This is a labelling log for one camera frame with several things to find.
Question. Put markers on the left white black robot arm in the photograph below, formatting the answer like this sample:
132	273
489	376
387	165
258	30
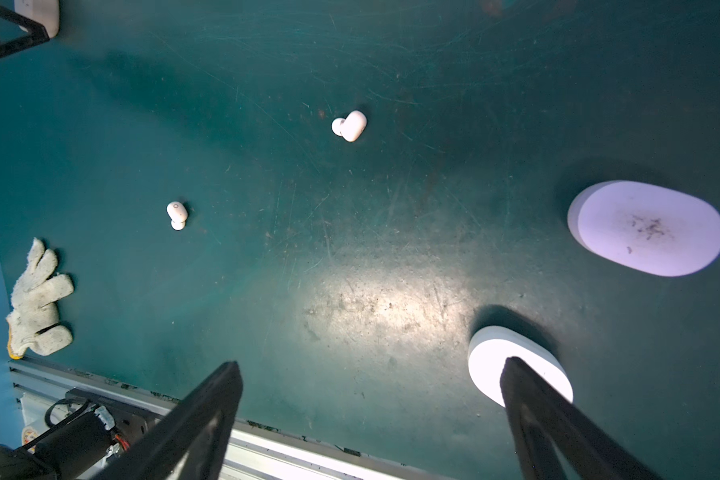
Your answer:
79	432

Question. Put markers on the white glove on table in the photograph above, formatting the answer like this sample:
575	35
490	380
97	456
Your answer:
34	322

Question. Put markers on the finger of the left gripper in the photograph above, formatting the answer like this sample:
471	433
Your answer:
36	33

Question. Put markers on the pink earbud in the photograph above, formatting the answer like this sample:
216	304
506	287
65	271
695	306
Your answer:
178	215

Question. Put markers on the purple earbud charging case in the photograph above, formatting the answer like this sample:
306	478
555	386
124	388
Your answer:
645	227

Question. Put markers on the white earbud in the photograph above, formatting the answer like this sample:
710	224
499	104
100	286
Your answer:
351	127

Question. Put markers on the white earbud charging case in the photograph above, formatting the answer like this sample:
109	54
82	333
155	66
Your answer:
492	346

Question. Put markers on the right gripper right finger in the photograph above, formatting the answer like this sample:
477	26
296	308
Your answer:
545	426

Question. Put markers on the aluminium front rail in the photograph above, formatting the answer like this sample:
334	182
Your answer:
254	451

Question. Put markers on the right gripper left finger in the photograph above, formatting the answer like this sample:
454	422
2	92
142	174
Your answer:
195	433

